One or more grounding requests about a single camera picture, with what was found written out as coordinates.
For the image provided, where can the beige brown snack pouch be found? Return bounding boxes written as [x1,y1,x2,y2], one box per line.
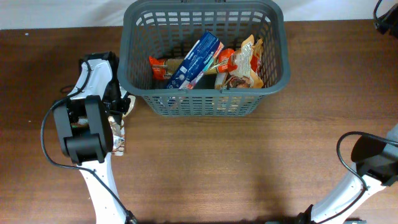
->
[108,95,136,156]

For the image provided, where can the red orange pasta packet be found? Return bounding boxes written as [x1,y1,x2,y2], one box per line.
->
[149,49,235,80]

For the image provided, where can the grey plastic shopping basket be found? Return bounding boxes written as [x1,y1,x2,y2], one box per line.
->
[118,0,290,116]

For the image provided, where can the blue rectangular food box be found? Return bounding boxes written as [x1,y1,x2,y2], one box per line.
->
[165,31,224,90]

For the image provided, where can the tan orange snack pouch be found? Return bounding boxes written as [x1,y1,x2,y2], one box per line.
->
[215,35,264,90]

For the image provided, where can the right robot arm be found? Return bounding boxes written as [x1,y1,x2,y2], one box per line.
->
[293,126,397,224]

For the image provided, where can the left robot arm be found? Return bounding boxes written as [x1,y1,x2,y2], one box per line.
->
[52,52,137,223]

